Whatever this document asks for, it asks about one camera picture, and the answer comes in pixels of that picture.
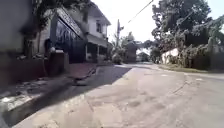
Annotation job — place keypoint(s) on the green bush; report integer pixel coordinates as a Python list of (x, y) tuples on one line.
[(117, 59)]

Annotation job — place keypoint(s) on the distant building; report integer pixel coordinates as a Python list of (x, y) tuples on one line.
[(132, 51)]

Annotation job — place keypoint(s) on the utility pole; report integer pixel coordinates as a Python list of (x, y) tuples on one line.
[(118, 33)]

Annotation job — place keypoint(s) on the reddish paved driveway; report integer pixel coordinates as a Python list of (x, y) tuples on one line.
[(80, 70)]

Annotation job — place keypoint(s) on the white two-storey building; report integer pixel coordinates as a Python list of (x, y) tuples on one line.
[(93, 31)]

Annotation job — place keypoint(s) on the grey asphalt road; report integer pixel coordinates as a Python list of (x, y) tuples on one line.
[(143, 100)]

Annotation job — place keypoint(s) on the grass verge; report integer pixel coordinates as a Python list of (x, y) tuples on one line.
[(181, 69)]

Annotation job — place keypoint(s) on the large green trees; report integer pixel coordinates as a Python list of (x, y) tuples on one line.
[(186, 30)]

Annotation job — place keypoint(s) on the concrete roadside gutter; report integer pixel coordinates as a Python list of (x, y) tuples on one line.
[(23, 100)]

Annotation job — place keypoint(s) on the grey concrete building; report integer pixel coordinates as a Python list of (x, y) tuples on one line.
[(11, 23)]

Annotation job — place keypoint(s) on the white wall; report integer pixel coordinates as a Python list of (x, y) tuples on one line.
[(169, 55)]

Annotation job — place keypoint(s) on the low dark wall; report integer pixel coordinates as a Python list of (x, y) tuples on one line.
[(30, 68)]

